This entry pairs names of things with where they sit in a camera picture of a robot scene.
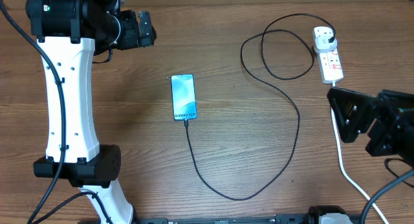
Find blue Galaxy smartphone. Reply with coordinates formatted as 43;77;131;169
171;74;197;121

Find black USB charging cable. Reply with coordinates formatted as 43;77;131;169
183;13;336;201

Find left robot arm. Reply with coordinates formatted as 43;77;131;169
26;0;157;223

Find white power strip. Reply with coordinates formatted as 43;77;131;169
312;26;344;85

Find white power strip cord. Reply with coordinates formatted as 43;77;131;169
330;82;390;224

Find white wall charger plug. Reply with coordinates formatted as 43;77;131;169
314;35;338;54

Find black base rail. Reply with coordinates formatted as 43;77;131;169
77;213;366;224

